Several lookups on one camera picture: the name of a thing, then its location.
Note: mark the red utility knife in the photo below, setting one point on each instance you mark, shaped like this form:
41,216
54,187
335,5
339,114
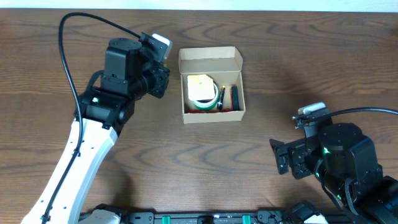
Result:
208,111

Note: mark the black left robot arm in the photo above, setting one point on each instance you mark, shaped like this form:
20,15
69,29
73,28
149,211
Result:
132,69

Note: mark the correction tape dispenser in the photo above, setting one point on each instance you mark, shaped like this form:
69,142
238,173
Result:
219,105

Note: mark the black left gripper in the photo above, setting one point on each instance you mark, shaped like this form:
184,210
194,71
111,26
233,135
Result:
159,78

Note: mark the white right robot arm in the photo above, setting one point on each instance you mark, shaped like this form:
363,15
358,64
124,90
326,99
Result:
344,161

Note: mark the green tape roll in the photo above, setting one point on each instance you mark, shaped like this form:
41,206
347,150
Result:
208,108

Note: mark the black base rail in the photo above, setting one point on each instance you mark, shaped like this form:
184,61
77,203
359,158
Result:
109,215

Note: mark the brown cardboard box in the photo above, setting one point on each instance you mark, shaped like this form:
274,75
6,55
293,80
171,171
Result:
224,66

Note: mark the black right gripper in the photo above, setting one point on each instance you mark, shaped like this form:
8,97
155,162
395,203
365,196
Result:
296,150

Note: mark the yellow sticky note pad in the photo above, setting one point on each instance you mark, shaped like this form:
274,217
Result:
200,87

